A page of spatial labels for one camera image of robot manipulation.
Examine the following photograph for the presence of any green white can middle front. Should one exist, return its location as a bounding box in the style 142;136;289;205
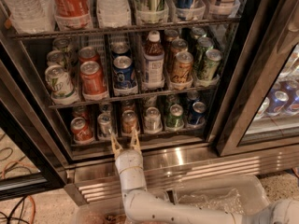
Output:
45;64;78;105

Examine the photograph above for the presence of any orange cable on floor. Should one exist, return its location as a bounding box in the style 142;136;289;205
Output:
0;160;37;224

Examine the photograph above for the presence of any red can bottom shelf front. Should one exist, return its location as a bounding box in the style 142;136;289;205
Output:
70;117;94;144

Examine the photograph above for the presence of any white can bottom shelf front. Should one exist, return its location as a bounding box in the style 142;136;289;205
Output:
144;107;162;133

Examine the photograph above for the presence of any red can middle shelf rear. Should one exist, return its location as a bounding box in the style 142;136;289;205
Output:
78;47;100;63

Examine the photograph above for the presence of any blue can shelf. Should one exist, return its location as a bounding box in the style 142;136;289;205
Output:
111;42;131;59
187;102;206;126

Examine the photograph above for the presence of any green can middle right front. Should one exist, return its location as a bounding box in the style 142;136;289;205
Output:
197;49;222;81

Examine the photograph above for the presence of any clear water bottle top left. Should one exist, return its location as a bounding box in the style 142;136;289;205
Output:
4;0;55;34

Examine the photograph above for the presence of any brown tea bottle white label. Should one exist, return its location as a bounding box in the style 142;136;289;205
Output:
142;31;164;89

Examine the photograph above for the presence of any blue pepsi can middle front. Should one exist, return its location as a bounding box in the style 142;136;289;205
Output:
112;56;138;96

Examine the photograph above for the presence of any blue can middle shelf rear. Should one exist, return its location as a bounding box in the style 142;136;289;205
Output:
111;42;131;59

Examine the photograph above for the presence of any left clear plastic bin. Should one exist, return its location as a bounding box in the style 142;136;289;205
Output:
70;196;133;224

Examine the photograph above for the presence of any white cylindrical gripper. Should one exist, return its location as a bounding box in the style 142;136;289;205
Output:
110;129;147;193

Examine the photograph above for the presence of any red can shelf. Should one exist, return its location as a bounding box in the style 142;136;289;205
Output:
70;117;94;144
80;61;108;101
78;47;100;63

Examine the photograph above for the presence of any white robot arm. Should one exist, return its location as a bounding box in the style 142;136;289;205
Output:
110;129;299;224

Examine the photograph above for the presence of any red can middle shelf front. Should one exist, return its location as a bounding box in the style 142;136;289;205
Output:
80;61;108;101

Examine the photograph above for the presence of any right clear plastic bin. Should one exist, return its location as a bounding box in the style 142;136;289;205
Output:
172;175;271;224

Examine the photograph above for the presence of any white label bottle top shelf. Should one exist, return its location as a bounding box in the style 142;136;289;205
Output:
96;0;131;28

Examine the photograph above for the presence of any orange soda can front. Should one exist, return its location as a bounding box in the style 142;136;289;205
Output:
121;110;139;134

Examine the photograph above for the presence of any red cola bottle top shelf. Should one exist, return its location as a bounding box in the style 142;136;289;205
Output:
54;0;93;31

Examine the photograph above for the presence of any green can bottom shelf front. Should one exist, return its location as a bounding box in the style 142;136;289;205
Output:
165;104;184;131

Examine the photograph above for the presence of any silver can bottom shelf front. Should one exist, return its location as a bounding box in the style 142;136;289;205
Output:
97;113;117;139

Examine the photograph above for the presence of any orange can bottom shelf rear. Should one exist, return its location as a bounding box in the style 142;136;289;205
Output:
121;100;136;112

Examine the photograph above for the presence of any blue can bottom shelf front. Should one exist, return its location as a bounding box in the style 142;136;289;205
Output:
187;102;206;126

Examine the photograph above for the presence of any brown root beer can front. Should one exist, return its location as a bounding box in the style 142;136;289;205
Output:
169;51;193;90

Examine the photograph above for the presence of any clear plastic bin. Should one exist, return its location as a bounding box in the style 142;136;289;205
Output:
70;196;133;224
172;175;271;224

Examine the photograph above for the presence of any fridge glass door right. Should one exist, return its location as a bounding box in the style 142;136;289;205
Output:
217;0;299;156

